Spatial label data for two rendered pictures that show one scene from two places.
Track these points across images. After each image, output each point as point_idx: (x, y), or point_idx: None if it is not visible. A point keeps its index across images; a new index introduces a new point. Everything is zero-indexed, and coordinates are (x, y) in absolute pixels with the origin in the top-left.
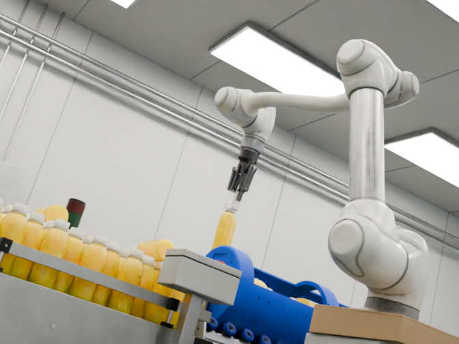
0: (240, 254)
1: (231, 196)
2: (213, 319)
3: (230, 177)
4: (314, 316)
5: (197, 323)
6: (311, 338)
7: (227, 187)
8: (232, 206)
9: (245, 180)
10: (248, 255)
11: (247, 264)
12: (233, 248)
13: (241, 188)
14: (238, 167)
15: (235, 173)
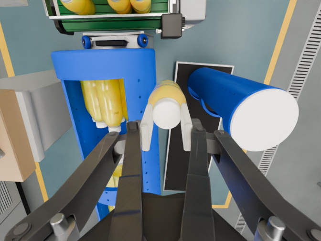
0: (57, 60)
1: (183, 128)
2: (84, 43)
3: (258, 169)
4: (0, 92)
5: (93, 33)
6: (16, 90)
7: (226, 135)
8: (146, 106)
9: (94, 154)
10: (67, 79)
11: (54, 68)
12: (64, 52)
13: (118, 133)
14: (190, 215)
15: (251, 205)
